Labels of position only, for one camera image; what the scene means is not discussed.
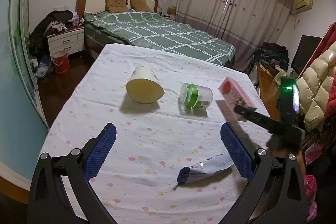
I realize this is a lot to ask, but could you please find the clear jar green band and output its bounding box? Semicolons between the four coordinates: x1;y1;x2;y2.
178;83;214;109

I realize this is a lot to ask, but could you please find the air conditioner unit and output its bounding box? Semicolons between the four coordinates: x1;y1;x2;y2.
293;0;313;14

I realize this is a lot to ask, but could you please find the red bucket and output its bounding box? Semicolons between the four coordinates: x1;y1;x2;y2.
52;50;70;74

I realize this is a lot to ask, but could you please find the white blue plastic pouch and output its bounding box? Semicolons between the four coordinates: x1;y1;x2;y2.
177;153;234;186

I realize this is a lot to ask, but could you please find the left brown pillow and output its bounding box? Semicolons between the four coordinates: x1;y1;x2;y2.
105;0;129;13

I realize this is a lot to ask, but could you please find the cream puffer jacket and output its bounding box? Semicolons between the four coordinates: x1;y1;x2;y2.
296;44;335;132

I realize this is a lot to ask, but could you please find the pink white curtain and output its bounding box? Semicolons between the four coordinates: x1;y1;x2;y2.
176;0;294;71

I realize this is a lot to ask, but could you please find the right brown pillow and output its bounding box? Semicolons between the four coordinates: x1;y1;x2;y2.
130;0;151;12

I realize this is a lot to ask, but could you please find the red puffer jacket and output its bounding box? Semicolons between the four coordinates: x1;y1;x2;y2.
314;23;335;119

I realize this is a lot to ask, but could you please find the sliding wardrobe door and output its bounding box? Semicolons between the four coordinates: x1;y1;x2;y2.
1;0;49;180

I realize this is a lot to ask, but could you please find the pink carton box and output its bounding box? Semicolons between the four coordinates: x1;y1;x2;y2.
216;77;256;122

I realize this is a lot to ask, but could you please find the white dotted table cloth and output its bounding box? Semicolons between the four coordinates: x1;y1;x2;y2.
39;43;276;224

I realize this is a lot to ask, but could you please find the tissue box on nightstand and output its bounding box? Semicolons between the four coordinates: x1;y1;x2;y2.
167;6;177;16

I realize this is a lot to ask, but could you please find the dark clothes pile on cabinet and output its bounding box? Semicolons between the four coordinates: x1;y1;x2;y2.
29;10;84;61

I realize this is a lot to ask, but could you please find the wooden bed headboard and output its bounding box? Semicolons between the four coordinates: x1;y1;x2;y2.
76;0;158;18

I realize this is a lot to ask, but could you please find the brown pillow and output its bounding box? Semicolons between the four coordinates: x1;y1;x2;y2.
105;0;129;13
130;0;151;12

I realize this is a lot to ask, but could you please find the black monitor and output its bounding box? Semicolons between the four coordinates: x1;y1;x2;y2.
291;35;322;75

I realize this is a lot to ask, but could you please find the green checked bed quilt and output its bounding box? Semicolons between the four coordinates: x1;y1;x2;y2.
84;11;236;66

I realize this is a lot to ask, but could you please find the clothes pile on desk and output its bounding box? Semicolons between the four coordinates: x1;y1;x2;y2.
243;42;289;75

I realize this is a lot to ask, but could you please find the white bedside cabinet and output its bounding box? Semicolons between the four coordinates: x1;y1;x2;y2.
47;26;84;57

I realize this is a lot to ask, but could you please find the paper cup with dots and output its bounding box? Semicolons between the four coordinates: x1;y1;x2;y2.
126;64;165;104

